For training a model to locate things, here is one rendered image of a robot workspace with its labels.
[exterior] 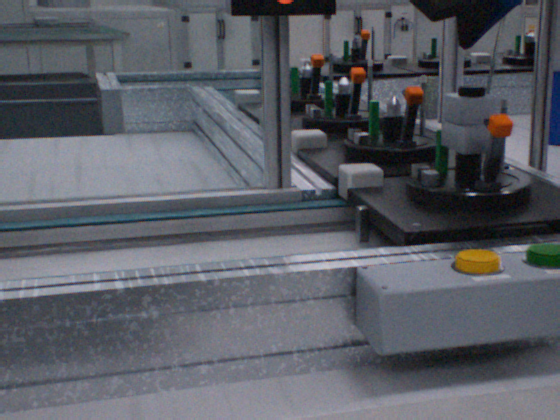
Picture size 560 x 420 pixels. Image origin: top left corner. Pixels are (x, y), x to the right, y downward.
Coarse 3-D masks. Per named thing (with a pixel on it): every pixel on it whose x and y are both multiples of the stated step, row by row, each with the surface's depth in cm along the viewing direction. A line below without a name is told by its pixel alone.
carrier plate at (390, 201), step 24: (360, 192) 106; (384, 192) 106; (552, 192) 106; (384, 216) 96; (408, 216) 96; (432, 216) 96; (456, 216) 96; (480, 216) 96; (504, 216) 96; (528, 216) 96; (552, 216) 96; (408, 240) 90; (432, 240) 91; (456, 240) 92
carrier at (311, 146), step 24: (384, 120) 126; (312, 144) 132; (336, 144) 135; (360, 144) 124; (384, 144) 125; (408, 144) 122; (432, 144) 124; (336, 168) 119; (384, 168) 119; (408, 168) 119; (504, 168) 120
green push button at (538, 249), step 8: (528, 248) 84; (536, 248) 84; (544, 248) 84; (552, 248) 84; (528, 256) 84; (536, 256) 83; (544, 256) 82; (552, 256) 82; (544, 264) 82; (552, 264) 82
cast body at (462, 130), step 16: (448, 96) 102; (464, 96) 100; (480, 96) 100; (448, 112) 102; (464, 112) 100; (480, 112) 100; (448, 128) 103; (464, 128) 99; (480, 128) 99; (448, 144) 103; (464, 144) 99; (480, 144) 100
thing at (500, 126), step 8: (488, 120) 96; (496, 120) 94; (504, 120) 94; (488, 128) 95; (496, 128) 94; (504, 128) 94; (512, 128) 94; (496, 136) 94; (504, 136) 95; (488, 144) 96; (496, 144) 96; (488, 152) 97; (496, 152) 96; (488, 160) 97; (496, 160) 97; (488, 168) 97; (496, 168) 97; (488, 176) 98; (496, 176) 98
